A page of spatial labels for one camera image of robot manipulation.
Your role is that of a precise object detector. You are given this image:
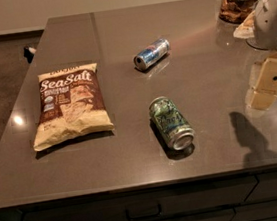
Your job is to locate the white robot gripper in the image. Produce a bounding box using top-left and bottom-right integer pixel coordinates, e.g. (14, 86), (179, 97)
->
(247, 0), (277, 111)

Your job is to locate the black drawer handle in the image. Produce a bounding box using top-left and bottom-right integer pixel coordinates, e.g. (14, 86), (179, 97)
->
(126, 204), (162, 221)

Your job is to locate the clear plastic measuring cup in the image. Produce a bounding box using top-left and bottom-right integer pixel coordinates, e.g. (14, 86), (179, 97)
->
(233, 11), (264, 50)

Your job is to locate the small black white floor object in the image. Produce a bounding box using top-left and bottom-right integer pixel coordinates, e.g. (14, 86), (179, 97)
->
(23, 46), (36, 63)

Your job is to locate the sea salt chips bag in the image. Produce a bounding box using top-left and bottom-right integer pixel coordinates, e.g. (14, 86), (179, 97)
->
(33, 63), (114, 151)

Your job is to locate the blue silver energy drink can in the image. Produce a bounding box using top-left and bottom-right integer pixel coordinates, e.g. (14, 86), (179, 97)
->
(133, 38), (170, 71)

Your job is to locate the green soda can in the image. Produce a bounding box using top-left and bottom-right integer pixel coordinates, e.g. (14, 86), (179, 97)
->
(149, 96), (195, 151)

